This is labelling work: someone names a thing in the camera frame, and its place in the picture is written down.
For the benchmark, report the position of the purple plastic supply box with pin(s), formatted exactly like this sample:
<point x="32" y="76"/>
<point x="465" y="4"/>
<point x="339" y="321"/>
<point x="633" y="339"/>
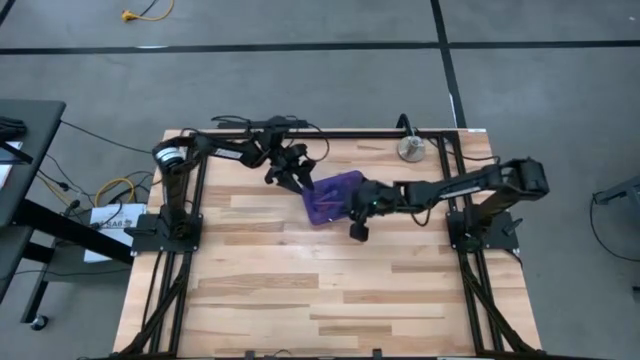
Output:
<point x="327" y="200"/>

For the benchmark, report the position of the black side table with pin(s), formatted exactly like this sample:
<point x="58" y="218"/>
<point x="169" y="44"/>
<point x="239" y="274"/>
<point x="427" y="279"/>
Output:
<point x="35" y="120"/>

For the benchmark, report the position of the white sheet dark clip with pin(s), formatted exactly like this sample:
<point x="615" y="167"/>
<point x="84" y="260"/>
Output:
<point x="10" y="150"/>

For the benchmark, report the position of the black pouch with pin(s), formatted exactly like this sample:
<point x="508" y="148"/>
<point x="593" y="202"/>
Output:
<point x="11" y="127"/>

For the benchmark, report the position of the black caster wheel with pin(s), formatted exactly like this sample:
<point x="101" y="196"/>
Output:
<point x="39" y="322"/>

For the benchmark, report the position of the metal cylinder on disc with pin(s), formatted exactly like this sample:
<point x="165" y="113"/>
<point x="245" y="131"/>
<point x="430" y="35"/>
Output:
<point x="411" y="148"/>

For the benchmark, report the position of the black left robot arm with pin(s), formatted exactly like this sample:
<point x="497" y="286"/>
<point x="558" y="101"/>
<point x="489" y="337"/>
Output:
<point x="225" y="149"/>

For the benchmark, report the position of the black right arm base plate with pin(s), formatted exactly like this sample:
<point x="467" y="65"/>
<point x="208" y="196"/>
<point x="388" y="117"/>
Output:
<point x="500" y="227"/>

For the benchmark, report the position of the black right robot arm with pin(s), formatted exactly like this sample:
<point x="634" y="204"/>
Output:
<point x="460" y="190"/>

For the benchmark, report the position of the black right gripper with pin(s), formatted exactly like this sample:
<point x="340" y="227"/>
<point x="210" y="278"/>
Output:
<point x="377" y="197"/>

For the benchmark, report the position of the white printed paper sheet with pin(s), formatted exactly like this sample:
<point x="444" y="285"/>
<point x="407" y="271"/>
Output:
<point x="115" y="220"/>

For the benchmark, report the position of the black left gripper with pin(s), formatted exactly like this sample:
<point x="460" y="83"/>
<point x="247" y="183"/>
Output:
<point x="287" y="157"/>

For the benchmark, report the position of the grey stand leg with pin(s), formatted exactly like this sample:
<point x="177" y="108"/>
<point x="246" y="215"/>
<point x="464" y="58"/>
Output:
<point x="625" y="190"/>

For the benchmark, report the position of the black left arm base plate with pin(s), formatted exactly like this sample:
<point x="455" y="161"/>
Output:
<point x="150" y="245"/>

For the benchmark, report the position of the black aluminium table frame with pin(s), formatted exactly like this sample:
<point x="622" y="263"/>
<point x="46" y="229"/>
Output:
<point x="375" y="135"/>

